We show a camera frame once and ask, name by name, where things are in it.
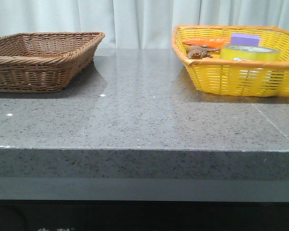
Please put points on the yellow-green tape roll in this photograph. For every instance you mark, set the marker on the yellow-green tape roll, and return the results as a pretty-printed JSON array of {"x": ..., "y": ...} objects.
[{"x": 251, "y": 53}]

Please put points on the brown toy animal figure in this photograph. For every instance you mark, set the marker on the brown toy animal figure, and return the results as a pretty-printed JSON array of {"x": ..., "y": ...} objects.
[{"x": 199, "y": 51}]

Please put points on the white curtain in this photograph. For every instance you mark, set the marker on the white curtain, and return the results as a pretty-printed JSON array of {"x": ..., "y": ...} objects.
[{"x": 137, "y": 24}]

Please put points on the orange toy carrot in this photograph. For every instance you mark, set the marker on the orange toy carrot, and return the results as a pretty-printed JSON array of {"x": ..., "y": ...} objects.
[{"x": 211, "y": 42}]

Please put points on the small colourful flat item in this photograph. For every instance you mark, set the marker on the small colourful flat item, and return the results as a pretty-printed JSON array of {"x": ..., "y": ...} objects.
[{"x": 239, "y": 59}]

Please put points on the brown wicker basket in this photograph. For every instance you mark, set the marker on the brown wicker basket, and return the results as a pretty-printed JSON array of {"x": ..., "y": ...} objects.
[{"x": 43, "y": 62}]

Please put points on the purple foam block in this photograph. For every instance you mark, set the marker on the purple foam block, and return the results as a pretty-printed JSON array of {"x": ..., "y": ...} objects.
[{"x": 244, "y": 39}]

